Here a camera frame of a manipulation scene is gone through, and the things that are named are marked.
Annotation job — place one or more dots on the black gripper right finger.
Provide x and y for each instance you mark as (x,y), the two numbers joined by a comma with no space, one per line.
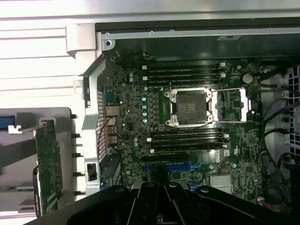
(178,204)

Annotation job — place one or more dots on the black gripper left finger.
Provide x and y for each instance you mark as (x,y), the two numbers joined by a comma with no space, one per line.
(145,204)

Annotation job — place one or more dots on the silver finned chipset heatsink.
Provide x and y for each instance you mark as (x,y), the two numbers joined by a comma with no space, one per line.
(220,182)

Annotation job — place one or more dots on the black expansion slot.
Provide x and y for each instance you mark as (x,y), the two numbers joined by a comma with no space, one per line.
(164,158)

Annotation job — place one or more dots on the CPU socket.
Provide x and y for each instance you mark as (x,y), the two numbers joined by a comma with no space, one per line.
(187,107)

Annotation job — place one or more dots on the green Dell motherboard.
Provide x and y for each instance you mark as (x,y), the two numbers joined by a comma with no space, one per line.
(131,105)

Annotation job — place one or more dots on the black and silver PC case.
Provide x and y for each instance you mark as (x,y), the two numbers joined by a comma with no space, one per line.
(89,122)

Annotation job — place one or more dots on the grey printed parts rack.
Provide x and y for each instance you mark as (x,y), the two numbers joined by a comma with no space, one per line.
(68,140)

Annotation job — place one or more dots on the silver socket cover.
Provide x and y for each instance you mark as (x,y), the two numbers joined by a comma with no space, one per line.
(245,103)

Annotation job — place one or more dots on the socket locking lever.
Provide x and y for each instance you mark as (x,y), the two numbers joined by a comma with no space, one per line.
(229,89)

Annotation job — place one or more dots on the silver coin battery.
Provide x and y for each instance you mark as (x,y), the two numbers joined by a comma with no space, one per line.
(247,78)

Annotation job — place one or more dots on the hard disk in blue caddy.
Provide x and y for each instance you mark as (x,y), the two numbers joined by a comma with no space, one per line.
(7,123)

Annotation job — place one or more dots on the black intrusion switch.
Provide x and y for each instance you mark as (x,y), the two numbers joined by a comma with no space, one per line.
(91,171)

